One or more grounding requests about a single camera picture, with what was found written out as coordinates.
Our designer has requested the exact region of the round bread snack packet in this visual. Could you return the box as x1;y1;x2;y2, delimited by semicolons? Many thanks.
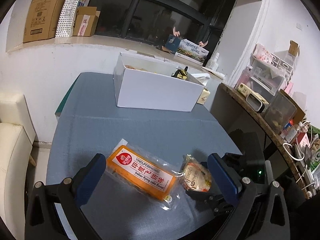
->
182;154;212;192

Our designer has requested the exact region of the orange Indian cake packet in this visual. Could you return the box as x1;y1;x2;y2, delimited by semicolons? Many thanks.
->
106;139;184;210

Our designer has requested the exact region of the black yellow chips bag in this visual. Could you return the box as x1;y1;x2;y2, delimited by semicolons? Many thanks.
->
172;66;188;80

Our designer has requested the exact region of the wooden side shelf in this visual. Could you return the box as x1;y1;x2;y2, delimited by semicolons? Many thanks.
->
211;83;310;199

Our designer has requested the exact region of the small grey alarm clock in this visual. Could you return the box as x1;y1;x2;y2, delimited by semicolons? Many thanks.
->
246;93;269;113

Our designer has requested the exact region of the clear plastic container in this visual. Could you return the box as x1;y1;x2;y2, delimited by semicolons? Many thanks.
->
264;90;297;134

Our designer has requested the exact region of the yellow green small carton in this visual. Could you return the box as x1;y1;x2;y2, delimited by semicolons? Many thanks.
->
236;83;257;98

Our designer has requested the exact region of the yellow tissue pack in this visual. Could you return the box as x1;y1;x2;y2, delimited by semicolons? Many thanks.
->
192;73;210;105

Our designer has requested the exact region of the cream leather sofa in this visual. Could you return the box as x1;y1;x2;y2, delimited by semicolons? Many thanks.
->
1;92;35;239

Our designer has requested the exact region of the clear plastic drawer organizer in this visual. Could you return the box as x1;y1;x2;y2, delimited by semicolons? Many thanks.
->
235;43;296;102

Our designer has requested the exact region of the white plastic bottle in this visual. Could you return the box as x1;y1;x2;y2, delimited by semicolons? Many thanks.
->
207;52;220;71

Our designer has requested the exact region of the white open cardboard box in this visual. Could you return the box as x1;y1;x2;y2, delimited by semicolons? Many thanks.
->
113;52;204;112

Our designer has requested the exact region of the printed landscape gift box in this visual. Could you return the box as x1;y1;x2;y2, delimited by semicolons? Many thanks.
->
175;39;209;65

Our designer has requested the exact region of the small snack on windowsill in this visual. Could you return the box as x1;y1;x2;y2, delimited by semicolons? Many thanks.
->
156;46;176;55

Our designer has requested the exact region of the dark blue small box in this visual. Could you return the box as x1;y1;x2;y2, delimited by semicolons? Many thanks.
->
164;34;182;51

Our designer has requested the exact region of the small brown cardboard box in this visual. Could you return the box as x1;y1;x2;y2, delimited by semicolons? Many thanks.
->
73;7;100;37

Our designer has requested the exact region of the large brown cardboard box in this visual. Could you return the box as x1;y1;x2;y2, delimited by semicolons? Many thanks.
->
23;0;65;43

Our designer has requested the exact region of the white dotted paper bag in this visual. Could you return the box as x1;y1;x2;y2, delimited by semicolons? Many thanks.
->
55;0;89;38

